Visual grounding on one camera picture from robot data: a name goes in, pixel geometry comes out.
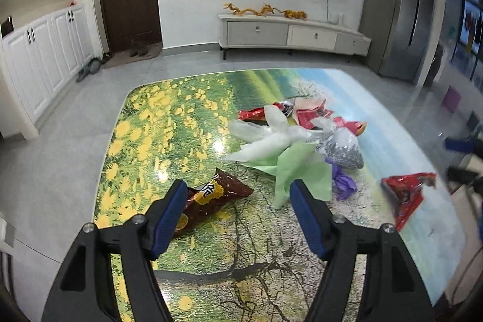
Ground blue gloved right hand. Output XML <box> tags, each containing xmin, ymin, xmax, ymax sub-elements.
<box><xmin>444</xmin><ymin>137</ymin><xmax>482</xmax><ymax>154</ymax></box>

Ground grey slippers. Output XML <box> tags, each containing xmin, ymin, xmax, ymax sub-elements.
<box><xmin>76</xmin><ymin>52</ymin><xmax>112</xmax><ymax>82</ymax></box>

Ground golden dragon figurine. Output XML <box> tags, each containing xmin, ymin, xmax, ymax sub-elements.
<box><xmin>282</xmin><ymin>10</ymin><xmax>308</xmax><ymax>21</ymax></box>
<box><xmin>223</xmin><ymin>2</ymin><xmax>277</xmax><ymax>16</ymax></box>

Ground white TV console cabinet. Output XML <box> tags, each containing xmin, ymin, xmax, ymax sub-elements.
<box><xmin>219</xmin><ymin>14</ymin><xmax>371</xmax><ymax>56</ymax></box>

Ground green paper sheet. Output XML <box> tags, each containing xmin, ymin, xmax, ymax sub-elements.
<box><xmin>241</xmin><ymin>142</ymin><xmax>332</xmax><ymax>209</ymax></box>

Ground black bag on shelf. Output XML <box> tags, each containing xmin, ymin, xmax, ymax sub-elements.
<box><xmin>1</xmin><ymin>15</ymin><xmax>15</xmax><ymax>37</ymax></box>

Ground red pink packet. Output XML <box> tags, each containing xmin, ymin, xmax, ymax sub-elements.
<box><xmin>292</xmin><ymin>97</ymin><xmax>333</xmax><ymax>130</ymax></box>

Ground grey steel refrigerator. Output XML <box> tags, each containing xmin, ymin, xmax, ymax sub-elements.
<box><xmin>360</xmin><ymin>0</ymin><xmax>434</xmax><ymax>84</ymax></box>

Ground red snack wrapper far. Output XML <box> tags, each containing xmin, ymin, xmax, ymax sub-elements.
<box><xmin>238</xmin><ymin>101</ymin><xmax>294</xmax><ymax>122</ymax></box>

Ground brown snack bag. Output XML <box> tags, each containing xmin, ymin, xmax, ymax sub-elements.
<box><xmin>174</xmin><ymin>168</ymin><xmax>253</xmax><ymax>238</ymax></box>

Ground brown door mat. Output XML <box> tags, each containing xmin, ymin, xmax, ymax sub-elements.
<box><xmin>104</xmin><ymin>43</ymin><xmax>163</xmax><ymax>69</ymax></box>

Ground pink NB snack bag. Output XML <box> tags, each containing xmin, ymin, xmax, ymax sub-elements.
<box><xmin>332</xmin><ymin>116</ymin><xmax>367</xmax><ymax>136</ymax></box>

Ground golden dragon figurine right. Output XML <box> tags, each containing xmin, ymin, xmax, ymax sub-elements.
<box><xmin>282</xmin><ymin>10</ymin><xmax>308</xmax><ymax>21</ymax></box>

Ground purple stool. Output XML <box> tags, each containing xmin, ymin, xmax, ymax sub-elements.
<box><xmin>441</xmin><ymin>85</ymin><xmax>462</xmax><ymax>113</ymax></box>

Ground golden dragon figurine left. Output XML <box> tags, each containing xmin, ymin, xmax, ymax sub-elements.
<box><xmin>223</xmin><ymin>2</ymin><xmax>277</xmax><ymax>16</ymax></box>

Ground white plastic bag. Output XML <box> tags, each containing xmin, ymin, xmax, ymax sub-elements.
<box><xmin>223</xmin><ymin>105</ymin><xmax>322</xmax><ymax>163</ymax></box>

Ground red foil wrapper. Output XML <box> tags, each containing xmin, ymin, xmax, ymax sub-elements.
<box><xmin>381</xmin><ymin>172</ymin><xmax>437</xmax><ymax>232</ymax></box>

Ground white shoe cabinet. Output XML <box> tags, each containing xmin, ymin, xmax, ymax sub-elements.
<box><xmin>1</xmin><ymin>0</ymin><xmax>93</xmax><ymax>139</ymax></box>

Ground purple wrapper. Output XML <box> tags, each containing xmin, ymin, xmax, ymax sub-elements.
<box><xmin>325</xmin><ymin>158</ymin><xmax>357</xmax><ymax>201</ymax></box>

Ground brown shoes pair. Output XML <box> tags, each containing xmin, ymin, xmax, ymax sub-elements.
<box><xmin>129</xmin><ymin>42</ymin><xmax>149</xmax><ymax>57</ymax></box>

